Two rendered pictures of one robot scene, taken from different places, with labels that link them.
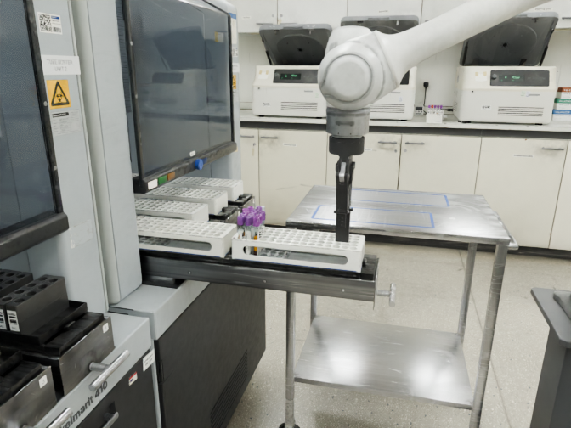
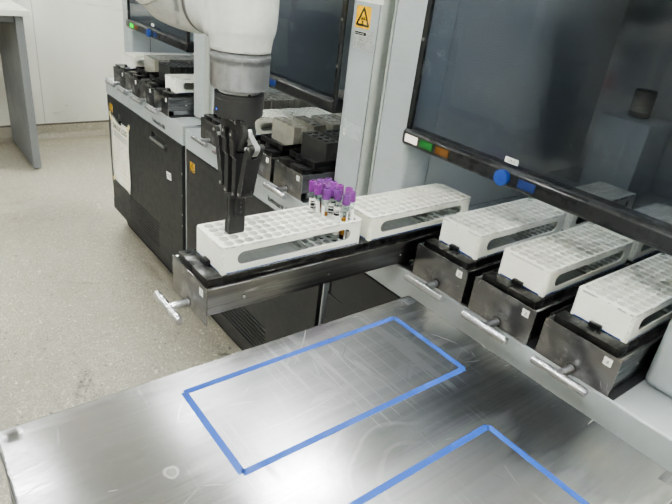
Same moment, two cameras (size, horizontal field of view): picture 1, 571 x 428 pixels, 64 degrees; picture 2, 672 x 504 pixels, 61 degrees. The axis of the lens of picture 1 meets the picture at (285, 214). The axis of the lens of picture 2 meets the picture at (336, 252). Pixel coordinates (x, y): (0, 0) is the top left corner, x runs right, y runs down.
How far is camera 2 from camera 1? 179 cm
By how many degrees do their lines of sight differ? 111
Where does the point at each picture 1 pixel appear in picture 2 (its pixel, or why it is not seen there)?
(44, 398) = (266, 169)
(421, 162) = not seen: outside the picture
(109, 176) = (385, 104)
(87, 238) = (354, 138)
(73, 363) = (279, 172)
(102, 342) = (294, 184)
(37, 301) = (311, 141)
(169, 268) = not seen: hidden behind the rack
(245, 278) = not seen: hidden behind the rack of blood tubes
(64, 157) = (354, 66)
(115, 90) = (413, 28)
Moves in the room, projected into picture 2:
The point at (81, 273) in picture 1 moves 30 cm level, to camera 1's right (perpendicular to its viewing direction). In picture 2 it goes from (344, 159) to (259, 182)
